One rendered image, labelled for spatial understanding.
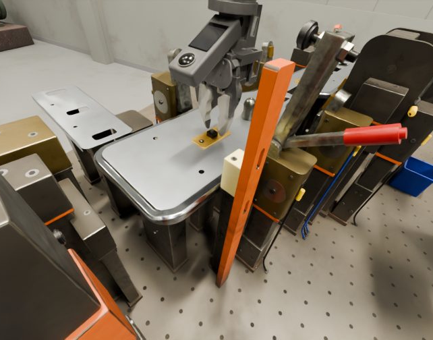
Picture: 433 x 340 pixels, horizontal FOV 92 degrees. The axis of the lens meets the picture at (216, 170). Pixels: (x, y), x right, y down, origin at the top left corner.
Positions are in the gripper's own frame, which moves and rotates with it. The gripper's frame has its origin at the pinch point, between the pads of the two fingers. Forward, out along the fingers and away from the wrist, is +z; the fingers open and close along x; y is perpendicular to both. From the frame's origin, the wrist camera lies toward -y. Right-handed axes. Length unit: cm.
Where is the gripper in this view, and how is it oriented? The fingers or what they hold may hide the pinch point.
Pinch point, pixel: (212, 127)
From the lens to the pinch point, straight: 42.9
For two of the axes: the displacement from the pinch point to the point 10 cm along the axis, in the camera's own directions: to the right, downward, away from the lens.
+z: -0.9, 7.3, 6.8
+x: -7.4, -5.0, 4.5
